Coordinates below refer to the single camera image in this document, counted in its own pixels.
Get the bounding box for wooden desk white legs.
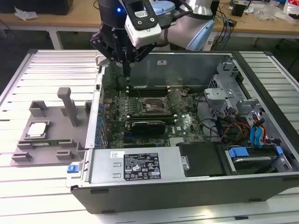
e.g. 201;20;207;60
0;11;299;51

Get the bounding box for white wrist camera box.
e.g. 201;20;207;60
124;0;163;49

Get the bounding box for black graphics card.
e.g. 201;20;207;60
129;120;166;136

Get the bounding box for black computer tower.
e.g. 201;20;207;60
211;0;221;18

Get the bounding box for large black equipment box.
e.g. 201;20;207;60
0;0;74;15

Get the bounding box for white crumpled paper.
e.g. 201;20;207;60
13;6;38;21

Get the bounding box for grey plastic case latch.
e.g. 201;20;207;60
95;54;110;68

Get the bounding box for black and silver PC case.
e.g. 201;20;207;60
66;49;299;215

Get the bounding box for clear plastic bags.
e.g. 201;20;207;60
254;4;285;21

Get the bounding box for blue data cable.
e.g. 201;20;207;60
256;118;266;150
250;126;260;145

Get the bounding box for green RAM stick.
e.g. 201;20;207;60
18;139;71;144

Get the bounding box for black plastic bay cover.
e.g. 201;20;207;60
178;141;226;177

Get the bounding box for CPU socket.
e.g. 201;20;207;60
139;96;171;115

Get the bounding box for silver metal drive cage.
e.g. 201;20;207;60
202;58;267;117

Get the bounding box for blue network cable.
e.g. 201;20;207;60
219;10;235;51

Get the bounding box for yellow red black wire bundle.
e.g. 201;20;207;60
221;121;249;142

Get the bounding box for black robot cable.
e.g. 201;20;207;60
163;4;196;27

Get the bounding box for green motherboard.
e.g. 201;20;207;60
101;86;207;149

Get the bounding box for silver power supply with label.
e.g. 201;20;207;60
90;147;187;184

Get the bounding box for black internal cable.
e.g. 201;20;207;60
195;92;211;140
200;118;222;140

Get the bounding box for red white package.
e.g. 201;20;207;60
283;0;299;24

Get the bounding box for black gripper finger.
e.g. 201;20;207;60
126;42;157;79
90;31;127;78

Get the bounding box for hard disk blue carrier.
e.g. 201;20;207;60
224;145;285;175

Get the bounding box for silver CPU green edge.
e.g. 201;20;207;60
27;122;49;137

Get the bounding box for small silver heatsink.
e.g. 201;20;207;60
168;137;185;147

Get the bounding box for small black box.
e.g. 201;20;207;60
231;2;246;17

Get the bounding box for metal socket cover frame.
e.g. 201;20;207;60
164;90;183;114

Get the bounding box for grey parts rack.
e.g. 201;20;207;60
10;86;94;167

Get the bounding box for RAM slot white latches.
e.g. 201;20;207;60
126;91;171;95
128;118;176;122
127;114;175;118
126;86;171;90

